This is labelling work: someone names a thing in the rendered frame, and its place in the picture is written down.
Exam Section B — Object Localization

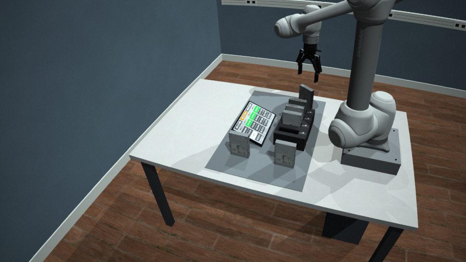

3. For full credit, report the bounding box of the black status display screen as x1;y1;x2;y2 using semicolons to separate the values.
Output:
231;101;276;147

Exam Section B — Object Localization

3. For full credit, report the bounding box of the grey flat mat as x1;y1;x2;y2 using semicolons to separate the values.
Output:
205;90;326;192

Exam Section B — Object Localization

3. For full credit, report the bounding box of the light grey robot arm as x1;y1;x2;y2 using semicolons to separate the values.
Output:
274;0;403;153

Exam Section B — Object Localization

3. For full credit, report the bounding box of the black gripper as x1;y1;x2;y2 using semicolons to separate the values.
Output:
296;43;322;83

